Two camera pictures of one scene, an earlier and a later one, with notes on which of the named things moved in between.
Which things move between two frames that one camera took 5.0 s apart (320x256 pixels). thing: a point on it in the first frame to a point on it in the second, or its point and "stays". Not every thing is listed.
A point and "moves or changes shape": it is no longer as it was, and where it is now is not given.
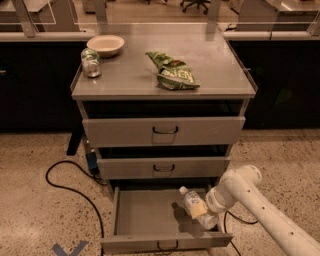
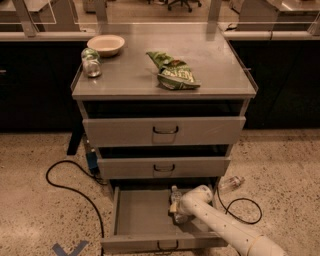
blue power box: (92, 162) stays
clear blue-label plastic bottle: (196, 206) moves or changes shape
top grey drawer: (163, 130) stays
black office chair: (197, 3) to (182, 3)
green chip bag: (172, 74) stays
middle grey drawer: (163, 167) stays
